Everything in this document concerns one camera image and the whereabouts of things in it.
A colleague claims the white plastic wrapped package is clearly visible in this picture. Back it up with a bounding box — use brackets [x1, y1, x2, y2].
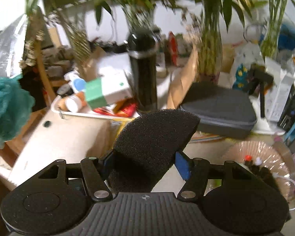
[91, 53, 132, 77]

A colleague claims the wooden chair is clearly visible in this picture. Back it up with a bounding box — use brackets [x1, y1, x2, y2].
[6, 41, 56, 155]

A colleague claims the white capped pill bottle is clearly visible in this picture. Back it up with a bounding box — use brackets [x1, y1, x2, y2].
[65, 92, 87, 112]

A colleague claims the brown paper bag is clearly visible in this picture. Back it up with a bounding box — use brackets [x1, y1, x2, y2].
[166, 45, 198, 109]

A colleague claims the grey zippered hard case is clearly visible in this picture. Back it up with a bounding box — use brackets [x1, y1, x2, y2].
[179, 82, 257, 139]

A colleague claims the white blue spray bottle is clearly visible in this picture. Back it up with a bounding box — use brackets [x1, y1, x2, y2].
[64, 70, 86, 93]

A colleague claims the tan leather keychain pouch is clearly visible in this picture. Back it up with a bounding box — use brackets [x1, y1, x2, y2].
[57, 96, 69, 119]

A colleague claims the red packet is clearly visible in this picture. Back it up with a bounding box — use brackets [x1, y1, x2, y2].
[93, 99, 136, 118]

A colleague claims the black thermos bottle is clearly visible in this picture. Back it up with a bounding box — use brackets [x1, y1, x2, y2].
[127, 28, 157, 114]

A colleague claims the black product box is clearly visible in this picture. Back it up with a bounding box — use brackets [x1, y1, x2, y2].
[277, 93, 295, 132]

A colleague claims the teal mesh bath sponge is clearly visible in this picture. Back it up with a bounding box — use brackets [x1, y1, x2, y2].
[0, 77, 35, 149]

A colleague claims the black foam sponge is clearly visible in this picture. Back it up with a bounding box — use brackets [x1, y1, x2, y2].
[109, 109, 200, 193]

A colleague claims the black round speaker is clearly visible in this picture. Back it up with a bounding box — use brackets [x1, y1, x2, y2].
[57, 84, 74, 98]

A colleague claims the white plastic tray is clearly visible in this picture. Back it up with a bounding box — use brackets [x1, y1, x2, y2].
[50, 67, 180, 121]

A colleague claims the green white tissue box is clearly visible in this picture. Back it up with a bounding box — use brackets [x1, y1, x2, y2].
[85, 69, 133, 110]

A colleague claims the bamboo plant in vase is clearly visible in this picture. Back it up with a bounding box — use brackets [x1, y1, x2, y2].
[7, 0, 114, 69]

